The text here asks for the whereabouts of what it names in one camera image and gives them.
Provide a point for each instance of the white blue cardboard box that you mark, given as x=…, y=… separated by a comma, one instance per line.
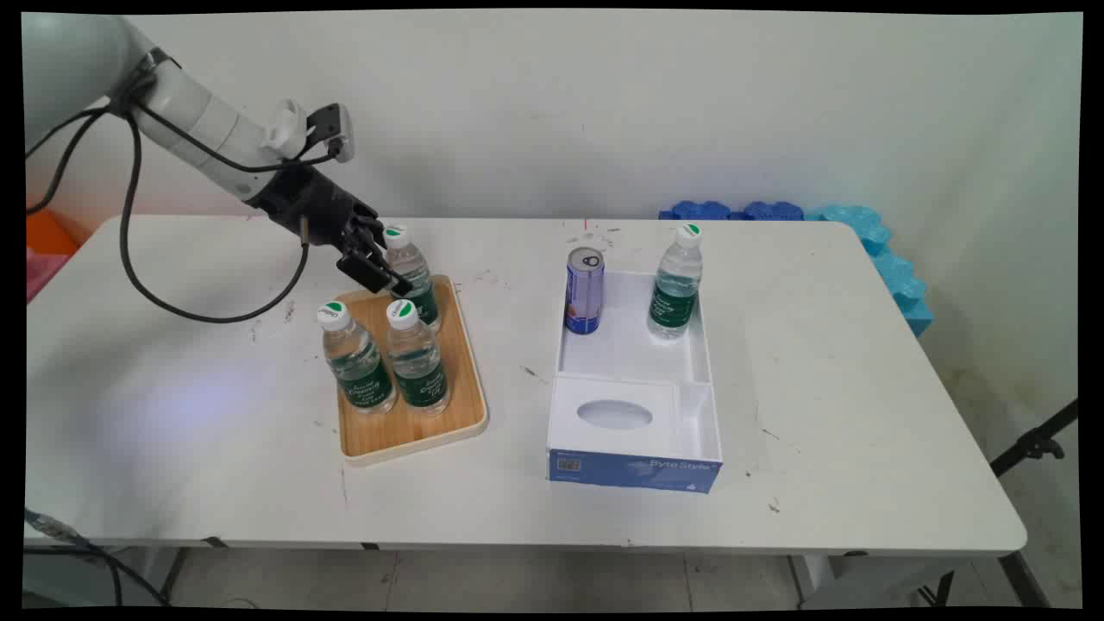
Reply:
x=634, y=431

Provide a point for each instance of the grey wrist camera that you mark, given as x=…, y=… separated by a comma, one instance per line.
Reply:
x=335, y=129

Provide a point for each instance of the orange box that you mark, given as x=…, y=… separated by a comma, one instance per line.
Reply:
x=47, y=235

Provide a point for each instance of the clear water bottle green label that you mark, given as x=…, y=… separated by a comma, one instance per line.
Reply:
x=423, y=293
x=420, y=371
x=362, y=371
x=674, y=297

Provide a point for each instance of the dark blue foam block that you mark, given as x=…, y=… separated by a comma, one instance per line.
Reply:
x=700, y=210
x=774, y=210

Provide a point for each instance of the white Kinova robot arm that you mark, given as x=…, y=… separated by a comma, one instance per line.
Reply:
x=194, y=116

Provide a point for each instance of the pink box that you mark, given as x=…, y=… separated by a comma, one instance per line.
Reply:
x=41, y=272

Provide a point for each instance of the wooden serving tray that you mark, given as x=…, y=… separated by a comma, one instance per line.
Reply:
x=414, y=431

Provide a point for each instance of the blue purple drink can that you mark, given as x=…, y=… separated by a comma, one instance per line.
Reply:
x=584, y=293

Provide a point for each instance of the black tripod leg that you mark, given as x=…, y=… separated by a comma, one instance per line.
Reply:
x=1031, y=447

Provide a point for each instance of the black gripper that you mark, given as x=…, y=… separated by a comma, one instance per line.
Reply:
x=315, y=207

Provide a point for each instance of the black table leg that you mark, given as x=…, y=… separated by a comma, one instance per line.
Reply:
x=1025, y=580

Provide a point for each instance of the cyan foam block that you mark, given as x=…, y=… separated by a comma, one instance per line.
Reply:
x=893, y=267

